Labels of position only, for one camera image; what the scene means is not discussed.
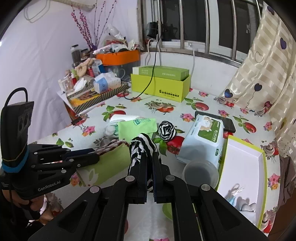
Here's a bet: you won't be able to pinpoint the black white striped sock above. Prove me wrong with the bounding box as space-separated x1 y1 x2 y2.
128 133 159 174

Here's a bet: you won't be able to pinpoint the green cloth with woven strap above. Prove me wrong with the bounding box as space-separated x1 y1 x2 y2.
71 140 130 187

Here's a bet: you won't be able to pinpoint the green packaged cloth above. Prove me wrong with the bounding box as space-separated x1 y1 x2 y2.
118 118 157 142

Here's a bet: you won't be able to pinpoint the black white striped sock ball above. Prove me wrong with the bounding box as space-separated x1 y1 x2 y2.
158 120 177 142

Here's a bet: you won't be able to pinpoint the white green sock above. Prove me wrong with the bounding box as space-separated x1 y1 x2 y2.
105 121 118 138

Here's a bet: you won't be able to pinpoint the left hand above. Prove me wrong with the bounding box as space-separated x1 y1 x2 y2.
9 191 44 221

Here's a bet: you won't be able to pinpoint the clear plastic cup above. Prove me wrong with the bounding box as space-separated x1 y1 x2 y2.
182 161 219 188

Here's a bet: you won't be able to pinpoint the floral plastic tablecloth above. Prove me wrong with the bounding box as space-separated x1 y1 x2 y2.
36 90 280 240

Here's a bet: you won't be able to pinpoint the wet wipes pack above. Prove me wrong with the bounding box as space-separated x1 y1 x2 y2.
177 114 224 168

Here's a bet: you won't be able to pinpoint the striped snack box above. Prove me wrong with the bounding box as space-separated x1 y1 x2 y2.
67 84 129 114

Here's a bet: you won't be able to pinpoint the blue face mask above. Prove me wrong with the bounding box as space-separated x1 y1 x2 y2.
225 183 244 206

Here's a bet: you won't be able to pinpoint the white tray box green rim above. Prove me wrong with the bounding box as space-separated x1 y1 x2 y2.
216 136 267 228

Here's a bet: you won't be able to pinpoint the black smartphone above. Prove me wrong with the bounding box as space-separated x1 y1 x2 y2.
195 111 236 133

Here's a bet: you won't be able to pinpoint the yellow-green cardboard box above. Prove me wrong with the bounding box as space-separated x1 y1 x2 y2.
131 74 191 102

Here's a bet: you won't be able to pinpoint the white blue tissue pack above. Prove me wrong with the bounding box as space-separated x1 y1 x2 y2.
93 72 121 94

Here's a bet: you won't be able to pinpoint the green inner box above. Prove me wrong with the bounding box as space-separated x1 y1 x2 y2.
132 66 189 81

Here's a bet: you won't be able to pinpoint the orange storage box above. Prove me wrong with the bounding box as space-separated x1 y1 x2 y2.
96 50 140 66

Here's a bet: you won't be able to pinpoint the brown checked cloth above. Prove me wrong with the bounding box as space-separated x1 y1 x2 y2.
278 156 295 208

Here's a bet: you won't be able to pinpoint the pink artificial flower branches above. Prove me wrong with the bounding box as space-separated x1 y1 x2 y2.
70 1 117 50

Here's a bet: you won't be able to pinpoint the cream heart pattern curtain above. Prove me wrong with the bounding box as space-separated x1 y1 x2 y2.
220 3 295 159

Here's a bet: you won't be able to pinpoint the black charger adapter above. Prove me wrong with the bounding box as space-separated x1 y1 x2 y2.
146 22 159 39

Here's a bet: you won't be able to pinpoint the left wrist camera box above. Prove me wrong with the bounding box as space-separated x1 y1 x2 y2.
1 87 34 173

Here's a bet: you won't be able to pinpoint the white cable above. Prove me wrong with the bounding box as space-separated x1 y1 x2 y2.
188 43 197 77

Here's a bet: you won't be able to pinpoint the black power cable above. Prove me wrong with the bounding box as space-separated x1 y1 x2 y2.
123 21 163 100

